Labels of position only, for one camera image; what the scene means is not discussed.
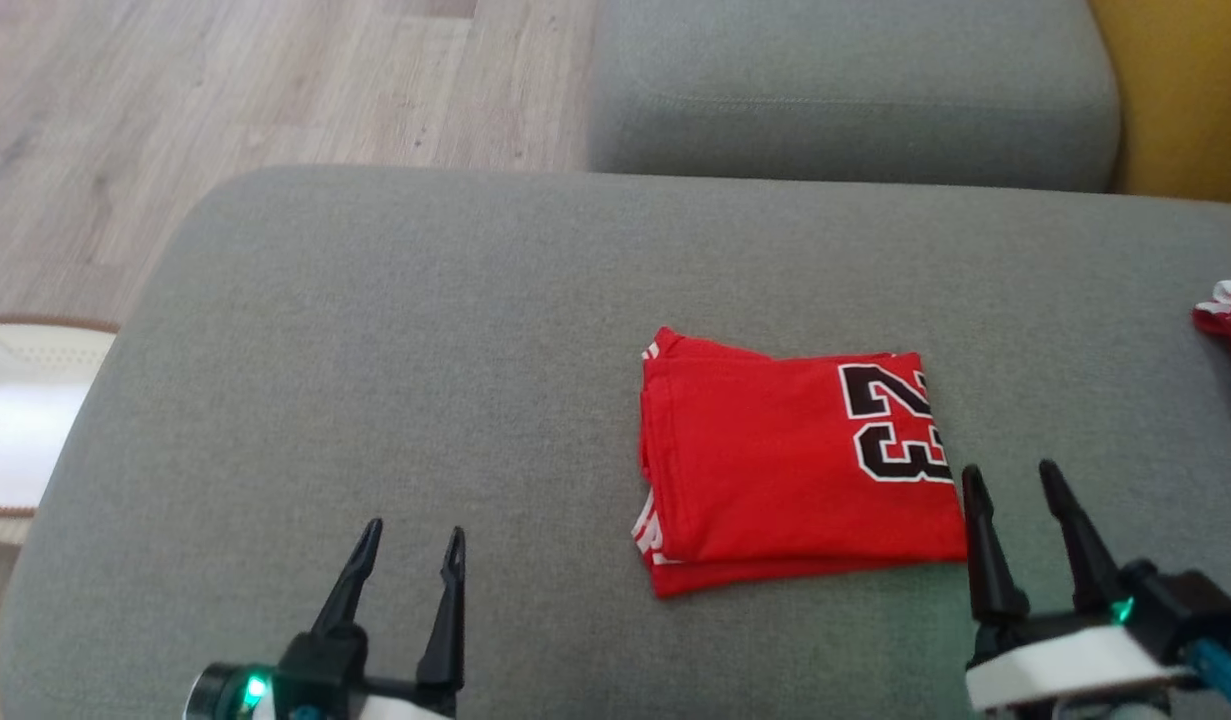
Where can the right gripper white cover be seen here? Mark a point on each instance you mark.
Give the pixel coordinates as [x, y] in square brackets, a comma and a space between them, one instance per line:
[1065, 665]

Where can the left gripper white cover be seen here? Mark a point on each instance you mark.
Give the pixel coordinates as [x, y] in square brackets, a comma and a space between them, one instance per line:
[325, 680]

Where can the red white number jersey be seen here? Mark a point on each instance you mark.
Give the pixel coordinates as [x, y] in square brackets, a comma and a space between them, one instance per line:
[755, 460]

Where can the white laundry basket brown rim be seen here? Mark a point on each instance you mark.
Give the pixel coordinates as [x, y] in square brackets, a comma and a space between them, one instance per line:
[25, 430]

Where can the yellow cushion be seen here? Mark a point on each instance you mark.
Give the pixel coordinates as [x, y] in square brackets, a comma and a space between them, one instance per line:
[1185, 90]

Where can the small grey sofa cushion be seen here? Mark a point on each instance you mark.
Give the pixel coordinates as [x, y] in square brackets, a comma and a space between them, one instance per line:
[855, 90]

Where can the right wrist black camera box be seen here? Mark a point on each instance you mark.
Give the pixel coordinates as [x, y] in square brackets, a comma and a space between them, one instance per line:
[1190, 610]

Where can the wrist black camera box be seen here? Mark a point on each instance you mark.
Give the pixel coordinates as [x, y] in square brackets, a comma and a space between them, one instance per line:
[225, 695]
[1190, 610]

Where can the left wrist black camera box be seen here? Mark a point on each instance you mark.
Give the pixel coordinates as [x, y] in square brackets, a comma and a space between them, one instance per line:
[225, 695]

